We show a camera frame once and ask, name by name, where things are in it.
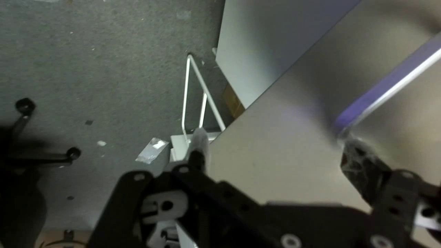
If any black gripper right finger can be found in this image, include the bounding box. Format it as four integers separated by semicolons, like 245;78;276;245
338;132;441;248

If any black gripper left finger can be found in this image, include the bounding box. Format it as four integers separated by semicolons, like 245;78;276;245
87;126;300;248

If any beige plain filing cabinet drawer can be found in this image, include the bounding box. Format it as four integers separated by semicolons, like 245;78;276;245
201;0;441;213

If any white floor tape piece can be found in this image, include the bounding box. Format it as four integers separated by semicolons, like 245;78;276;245
134;136;170;165

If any brown cardboard piece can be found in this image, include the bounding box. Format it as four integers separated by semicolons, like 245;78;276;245
222;84;245;121

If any black office chair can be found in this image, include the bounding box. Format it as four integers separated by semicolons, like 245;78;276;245
0;96;83;248

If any white metal rack frame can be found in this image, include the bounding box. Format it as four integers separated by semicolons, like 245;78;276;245
181;52;227;144

